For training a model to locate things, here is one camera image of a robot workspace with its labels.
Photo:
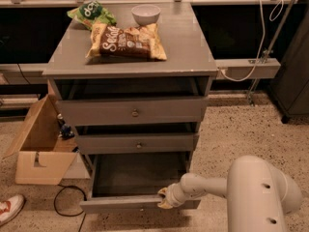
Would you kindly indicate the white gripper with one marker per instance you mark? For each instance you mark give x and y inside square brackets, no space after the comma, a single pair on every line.
[173,195]

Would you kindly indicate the grey bottom drawer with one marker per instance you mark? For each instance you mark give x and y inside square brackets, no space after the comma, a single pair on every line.
[128,182]

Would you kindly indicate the grey drawer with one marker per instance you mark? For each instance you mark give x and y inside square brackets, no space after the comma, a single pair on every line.
[128,182]
[137,143]
[132,111]

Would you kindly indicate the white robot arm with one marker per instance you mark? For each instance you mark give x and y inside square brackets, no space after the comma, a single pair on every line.
[258,195]

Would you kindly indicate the grey middle drawer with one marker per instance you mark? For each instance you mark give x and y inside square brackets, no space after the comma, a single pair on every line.
[137,143]

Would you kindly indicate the grey top drawer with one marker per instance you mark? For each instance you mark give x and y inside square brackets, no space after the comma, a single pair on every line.
[132,111]

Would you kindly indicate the grey drawer cabinet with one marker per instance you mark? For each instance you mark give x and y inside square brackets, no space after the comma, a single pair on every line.
[187,72]

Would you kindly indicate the open cardboard box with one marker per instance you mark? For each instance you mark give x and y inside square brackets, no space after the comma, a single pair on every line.
[43,157]

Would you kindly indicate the blue toy figure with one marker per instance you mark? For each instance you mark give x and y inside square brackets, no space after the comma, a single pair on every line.
[65,130]

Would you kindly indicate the white red sneaker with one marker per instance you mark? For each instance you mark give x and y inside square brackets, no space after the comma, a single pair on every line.
[10,208]

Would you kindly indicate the brown yellow snack bag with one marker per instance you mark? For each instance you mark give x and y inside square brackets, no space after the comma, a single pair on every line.
[138,42]

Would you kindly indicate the dark grey side cabinet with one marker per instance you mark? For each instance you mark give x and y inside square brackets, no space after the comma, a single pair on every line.
[290,88]

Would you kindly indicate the metal diagonal rod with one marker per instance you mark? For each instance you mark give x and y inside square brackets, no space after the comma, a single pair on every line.
[262,58]

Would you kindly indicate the white bowl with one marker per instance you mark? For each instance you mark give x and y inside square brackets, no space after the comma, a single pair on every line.
[145,14]

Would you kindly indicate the green chip bag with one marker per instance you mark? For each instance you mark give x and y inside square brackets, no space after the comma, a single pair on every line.
[90,13]

